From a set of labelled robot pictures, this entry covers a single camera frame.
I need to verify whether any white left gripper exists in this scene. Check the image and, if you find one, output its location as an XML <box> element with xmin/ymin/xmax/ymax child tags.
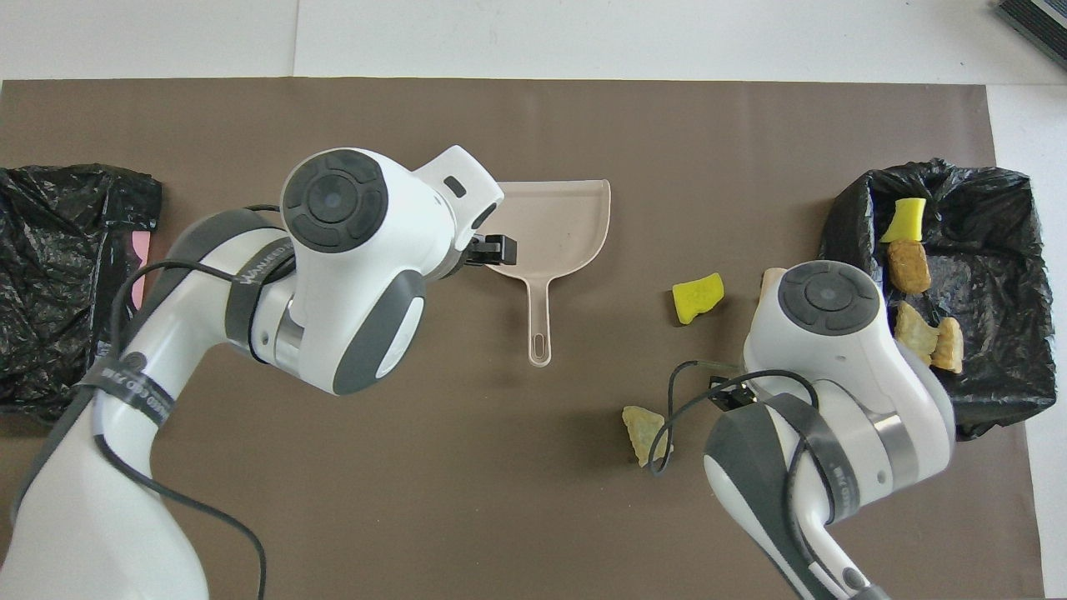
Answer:
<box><xmin>414</xmin><ymin>146</ymin><xmax>519</xmax><ymax>276</ymax></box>

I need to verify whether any black bag-lined bin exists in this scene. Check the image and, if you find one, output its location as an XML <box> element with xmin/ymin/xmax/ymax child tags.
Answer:
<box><xmin>815</xmin><ymin>158</ymin><xmax>1057</xmax><ymax>440</ymax></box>

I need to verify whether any beige plastic dustpan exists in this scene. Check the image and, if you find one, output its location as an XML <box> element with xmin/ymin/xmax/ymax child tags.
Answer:
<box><xmin>479</xmin><ymin>178</ymin><xmax>612</xmax><ymax>368</ymax></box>

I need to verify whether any brown table mat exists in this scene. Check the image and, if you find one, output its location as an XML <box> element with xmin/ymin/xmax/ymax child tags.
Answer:
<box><xmin>0</xmin><ymin>77</ymin><xmax>1047</xmax><ymax>600</ymax></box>

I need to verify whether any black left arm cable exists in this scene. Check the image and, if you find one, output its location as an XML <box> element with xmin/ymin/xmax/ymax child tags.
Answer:
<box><xmin>92</xmin><ymin>204</ymin><xmax>269</xmax><ymax>600</ymax></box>

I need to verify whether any toy croissant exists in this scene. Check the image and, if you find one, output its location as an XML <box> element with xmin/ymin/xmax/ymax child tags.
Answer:
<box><xmin>894</xmin><ymin>301</ymin><xmax>939</xmax><ymax>368</ymax></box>
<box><xmin>931</xmin><ymin>317</ymin><xmax>965</xmax><ymax>374</ymax></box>

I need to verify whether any brown toy bread loaf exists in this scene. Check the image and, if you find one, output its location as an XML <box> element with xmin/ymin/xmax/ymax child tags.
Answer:
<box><xmin>886</xmin><ymin>240</ymin><xmax>932</xmax><ymax>294</ymax></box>

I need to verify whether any pink bin with black bag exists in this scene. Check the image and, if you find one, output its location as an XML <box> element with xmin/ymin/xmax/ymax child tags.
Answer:
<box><xmin>0</xmin><ymin>164</ymin><xmax>163</xmax><ymax>426</ymax></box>

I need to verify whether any black ribbed device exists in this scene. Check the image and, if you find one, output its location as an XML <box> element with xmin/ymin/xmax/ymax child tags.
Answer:
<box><xmin>996</xmin><ymin>0</ymin><xmax>1067</xmax><ymax>68</ymax></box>

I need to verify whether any yellow sponge piece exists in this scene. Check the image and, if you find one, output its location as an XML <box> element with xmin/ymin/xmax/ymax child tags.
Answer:
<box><xmin>879</xmin><ymin>197</ymin><xmax>928</xmax><ymax>244</ymax></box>
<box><xmin>673</xmin><ymin>273</ymin><xmax>724</xmax><ymax>325</ymax></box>

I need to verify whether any pale yellow foam chunk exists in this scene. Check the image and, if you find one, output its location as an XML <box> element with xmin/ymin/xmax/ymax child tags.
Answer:
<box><xmin>622</xmin><ymin>406</ymin><xmax>674</xmax><ymax>468</ymax></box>

